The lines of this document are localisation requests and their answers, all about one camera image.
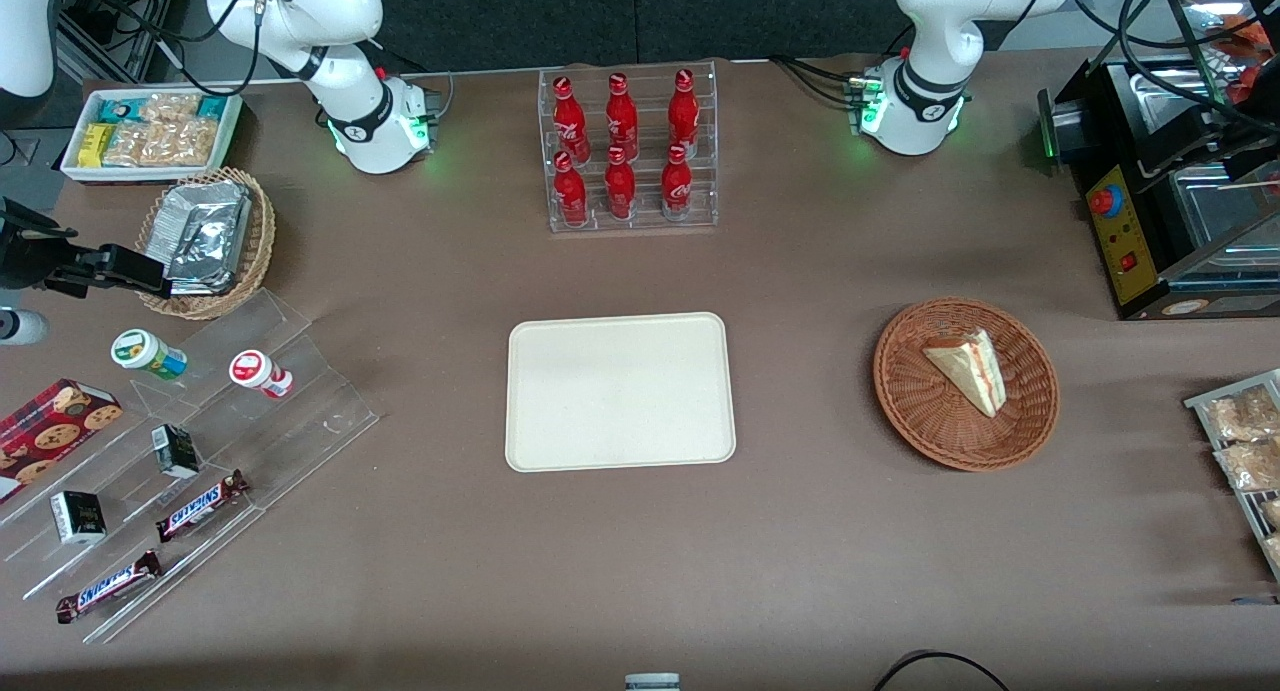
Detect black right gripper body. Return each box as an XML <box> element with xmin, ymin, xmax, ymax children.
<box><xmin>0</xmin><ymin>199</ymin><xmax>79</xmax><ymax>293</ymax></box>

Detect small black carton box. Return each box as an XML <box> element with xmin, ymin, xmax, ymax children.
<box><xmin>50</xmin><ymin>490</ymin><xmax>107</xmax><ymax>546</ymax></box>
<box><xmin>151</xmin><ymin>424</ymin><xmax>201</xmax><ymax>480</ymax></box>

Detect brown round wicker basket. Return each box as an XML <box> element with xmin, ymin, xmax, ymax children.
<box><xmin>873</xmin><ymin>298</ymin><xmax>1061</xmax><ymax>472</ymax></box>

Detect cream plastic tray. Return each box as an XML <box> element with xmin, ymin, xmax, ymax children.
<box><xmin>505</xmin><ymin>312</ymin><xmax>737</xmax><ymax>473</ymax></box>

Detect clear acrylic bottle rack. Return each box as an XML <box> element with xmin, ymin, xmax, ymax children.
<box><xmin>538</xmin><ymin>59</ymin><xmax>719</xmax><ymax>234</ymax></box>

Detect black food warmer machine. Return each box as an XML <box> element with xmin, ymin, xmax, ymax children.
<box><xmin>1038</xmin><ymin>0</ymin><xmax>1280</xmax><ymax>321</ymax></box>

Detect green lidded cup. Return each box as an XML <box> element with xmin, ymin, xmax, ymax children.
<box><xmin>110</xmin><ymin>328</ymin><xmax>188</xmax><ymax>382</ymax></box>

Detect white rectangular snack tray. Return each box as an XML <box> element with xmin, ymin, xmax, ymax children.
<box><xmin>60</xmin><ymin>89</ymin><xmax>244</xmax><ymax>184</ymax></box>

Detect clear bag of crackers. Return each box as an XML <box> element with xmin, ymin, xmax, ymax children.
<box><xmin>1205</xmin><ymin>386</ymin><xmax>1280</xmax><ymax>442</ymax></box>
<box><xmin>1215</xmin><ymin>439</ymin><xmax>1280</xmax><ymax>492</ymax></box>

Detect grey snack display rack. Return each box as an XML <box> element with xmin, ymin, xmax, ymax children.
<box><xmin>1185</xmin><ymin>369</ymin><xmax>1280</xmax><ymax>582</ymax></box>

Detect light wicker basket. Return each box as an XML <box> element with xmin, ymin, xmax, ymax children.
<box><xmin>135</xmin><ymin>167</ymin><xmax>277</xmax><ymax>321</ymax></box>

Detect clear bag of nut snacks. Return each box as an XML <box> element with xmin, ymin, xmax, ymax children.
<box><xmin>105</xmin><ymin>93</ymin><xmax>218</xmax><ymax>168</ymax></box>

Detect red chocolate chip cookie box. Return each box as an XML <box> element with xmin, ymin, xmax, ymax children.
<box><xmin>0</xmin><ymin>378</ymin><xmax>124</xmax><ymax>505</ymax></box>

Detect triangular wrapped sandwich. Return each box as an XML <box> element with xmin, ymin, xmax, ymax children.
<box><xmin>921</xmin><ymin>328</ymin><xmax>1004</xmax><ymax>419</ymax></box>

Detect aluminium foil container stack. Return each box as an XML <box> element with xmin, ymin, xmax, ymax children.
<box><xmin>160</xmin><ymin>179</ymin><xmax>252</xmax><ymax>295</ymax></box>

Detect clear acrylic stepped stand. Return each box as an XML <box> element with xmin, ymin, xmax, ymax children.
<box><xmin>0</xmin><ymin>289</ymin><xmax>381</xmax><ymax>645</ymax></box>

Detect Snickers chocolate bar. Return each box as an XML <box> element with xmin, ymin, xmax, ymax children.
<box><xmin>55</xmin><ymin>549</ymin><xmax>163</xmax><ymax>624</ymax></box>
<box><xmin>155</xmin><ymin>469</ymin><xmax>249</xmax><ymax>543</ymax></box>

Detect black cable bundle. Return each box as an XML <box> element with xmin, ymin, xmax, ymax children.
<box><xmin>770</xmin><ymin>55</ymin><xmax>863</xmax><ymax>108</ymax></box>

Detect red soda cans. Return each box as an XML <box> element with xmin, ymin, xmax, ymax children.
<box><xmin>553</xmin><ymin>151</ymin><xmax>589</xmax><ymax>227</ymax></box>

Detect red cola bottle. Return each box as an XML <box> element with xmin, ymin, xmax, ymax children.
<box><xmin>661</xmin><ymin>144</ymin><xmax>694</xmax><ymax>221</ymax></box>
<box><xmin>553</xmin><ymin>76</ymin><xmax>591</xmax><ymax>164</ymax></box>
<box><xmin>605</xmin><ymin>73</ymin><xmax>639</xmax><ymax>162</ymax></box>
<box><xmin>604</xmin><ymin>147</ymin><xmax>637</xmax><ymax>221</ymax></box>
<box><xmin>668</xmin><ymin>68</ymin><xmax>701</xmax><ymax>158</ymax></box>

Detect red lidded cup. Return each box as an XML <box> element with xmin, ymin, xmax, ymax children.
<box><xmin>229</xmin><ymin>349</ymin><xmax>294</xmax><ymax>400</ymax></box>

